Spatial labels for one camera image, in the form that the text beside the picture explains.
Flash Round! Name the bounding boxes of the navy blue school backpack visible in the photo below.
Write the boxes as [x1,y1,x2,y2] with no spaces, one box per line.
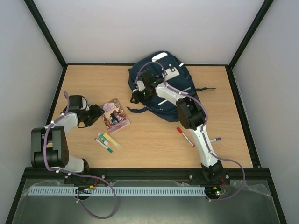
[128,51,215,122]

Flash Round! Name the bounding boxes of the pink illustrated paperback book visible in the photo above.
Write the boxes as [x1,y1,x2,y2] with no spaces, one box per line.
[100,98,130,133]

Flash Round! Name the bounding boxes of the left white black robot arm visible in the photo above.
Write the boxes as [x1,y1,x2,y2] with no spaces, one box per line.
[31,91,105,175]

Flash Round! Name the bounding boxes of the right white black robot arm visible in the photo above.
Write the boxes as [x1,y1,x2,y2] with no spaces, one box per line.
[131,71,223,183]

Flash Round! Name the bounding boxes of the green white glue stick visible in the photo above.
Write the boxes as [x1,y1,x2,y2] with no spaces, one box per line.
[98,133,109,146]

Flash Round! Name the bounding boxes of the yellow highlighter pen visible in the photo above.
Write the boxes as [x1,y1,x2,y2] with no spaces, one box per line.
[103,133,121,148]

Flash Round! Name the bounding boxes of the green capped marker pen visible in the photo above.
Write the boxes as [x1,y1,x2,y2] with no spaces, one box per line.
[95,138,113,153]

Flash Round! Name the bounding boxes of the red capped marker pen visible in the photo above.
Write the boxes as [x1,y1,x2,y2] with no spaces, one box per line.
[177,127,195,147]

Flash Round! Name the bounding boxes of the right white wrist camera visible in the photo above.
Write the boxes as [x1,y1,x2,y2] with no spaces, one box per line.
[136,80,145,92]

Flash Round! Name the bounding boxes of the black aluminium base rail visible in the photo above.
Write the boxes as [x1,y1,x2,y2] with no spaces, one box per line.
[23,167,271,185]

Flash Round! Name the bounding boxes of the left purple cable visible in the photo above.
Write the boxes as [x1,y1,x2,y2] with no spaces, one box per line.
[43,90,118,219]

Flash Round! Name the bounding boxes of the light blue slotted cable duct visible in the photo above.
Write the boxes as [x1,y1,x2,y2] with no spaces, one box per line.
[28,186,206,196]

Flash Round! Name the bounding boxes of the black enclosure frame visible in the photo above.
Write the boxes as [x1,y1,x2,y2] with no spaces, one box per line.
[6,0,286,224]

